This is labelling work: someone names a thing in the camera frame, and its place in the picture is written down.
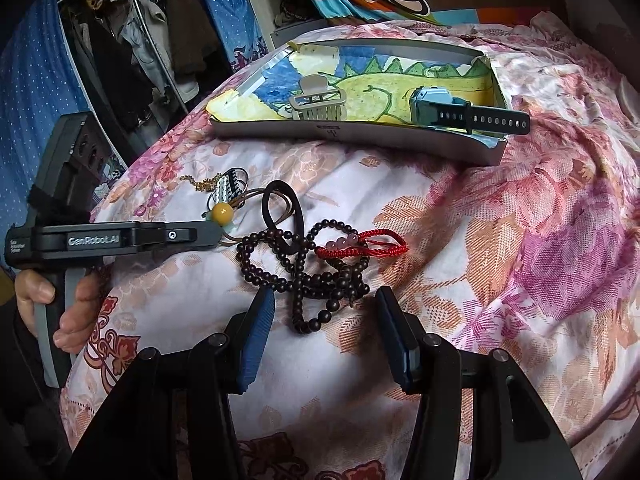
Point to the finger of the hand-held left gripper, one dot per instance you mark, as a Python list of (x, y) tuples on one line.
[(185, 235)]

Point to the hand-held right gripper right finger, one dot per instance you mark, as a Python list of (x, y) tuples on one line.
[(396, 347)]

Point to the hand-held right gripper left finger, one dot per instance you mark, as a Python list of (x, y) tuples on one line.
[(257, 345)]

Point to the grey box with dinosaur drawing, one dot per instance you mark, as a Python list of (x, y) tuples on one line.
[(380, 90)]

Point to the person's left forearm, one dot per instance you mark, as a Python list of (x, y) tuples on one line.
[(20, 410)]

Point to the person's left hand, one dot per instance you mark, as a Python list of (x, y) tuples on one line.
[(82, 305)]

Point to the blue dotted curtain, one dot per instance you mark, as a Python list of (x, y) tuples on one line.
[(222, 10), (25, 110)]

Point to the pink floral blanket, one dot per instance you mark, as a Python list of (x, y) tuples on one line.
[(500, 220)]

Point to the beige hair claw clip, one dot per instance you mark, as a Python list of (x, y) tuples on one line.
[(317, 102)]

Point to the hanging clothes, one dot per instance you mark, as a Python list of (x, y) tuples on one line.
[(150, 45)]

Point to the grey shelf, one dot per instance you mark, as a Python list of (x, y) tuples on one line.
[(295, 32)]

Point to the blue smart watch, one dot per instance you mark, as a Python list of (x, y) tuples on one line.
[(425, 107)]

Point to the dark headboard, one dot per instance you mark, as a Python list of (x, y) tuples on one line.
[(555, 7)]

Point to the metal clothes rail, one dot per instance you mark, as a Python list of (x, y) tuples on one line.
[(150, 30)]

